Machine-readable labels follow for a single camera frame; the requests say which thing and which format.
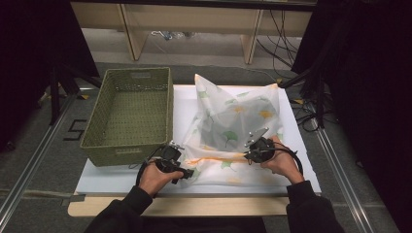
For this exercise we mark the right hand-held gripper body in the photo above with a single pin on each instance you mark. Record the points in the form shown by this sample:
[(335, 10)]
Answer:
[(260, 150)]

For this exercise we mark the white foam board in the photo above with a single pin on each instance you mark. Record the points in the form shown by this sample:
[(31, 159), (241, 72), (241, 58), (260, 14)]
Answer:
[(113, 181)]

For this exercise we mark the black metal stand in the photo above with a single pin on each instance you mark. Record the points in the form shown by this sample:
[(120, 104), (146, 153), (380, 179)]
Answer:
[(315, 84)]

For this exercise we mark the person's left hand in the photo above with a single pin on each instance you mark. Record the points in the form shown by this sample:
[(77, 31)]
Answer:
[(158, 179)]

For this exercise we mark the black curtain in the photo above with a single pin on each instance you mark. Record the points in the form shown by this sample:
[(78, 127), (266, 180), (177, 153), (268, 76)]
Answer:
[(372, 97), (29, 48)]

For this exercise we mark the black tripod stand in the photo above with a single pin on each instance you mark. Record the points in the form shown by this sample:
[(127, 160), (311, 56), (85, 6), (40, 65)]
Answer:
[(58, 93)]

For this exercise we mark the person's right hand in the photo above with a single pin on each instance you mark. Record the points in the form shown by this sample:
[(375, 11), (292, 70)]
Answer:
[(281, 161)]

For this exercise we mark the white leaf-print zipper bag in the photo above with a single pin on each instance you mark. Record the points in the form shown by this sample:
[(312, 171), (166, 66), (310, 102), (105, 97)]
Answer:
[(233, 113)]

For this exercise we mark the green woven basket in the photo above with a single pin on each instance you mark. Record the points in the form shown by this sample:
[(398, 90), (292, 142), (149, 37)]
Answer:
[(129, 106)]

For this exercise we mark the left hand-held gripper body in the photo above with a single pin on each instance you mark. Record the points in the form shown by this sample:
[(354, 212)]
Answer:
[(168, 158)]

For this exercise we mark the light wooden shelf unit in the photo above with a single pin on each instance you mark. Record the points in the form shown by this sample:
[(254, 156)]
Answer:
[(194, 19)]

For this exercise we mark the metal floor rail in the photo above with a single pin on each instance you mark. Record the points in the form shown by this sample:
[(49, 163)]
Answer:
[(32, 152), (343, 181)]

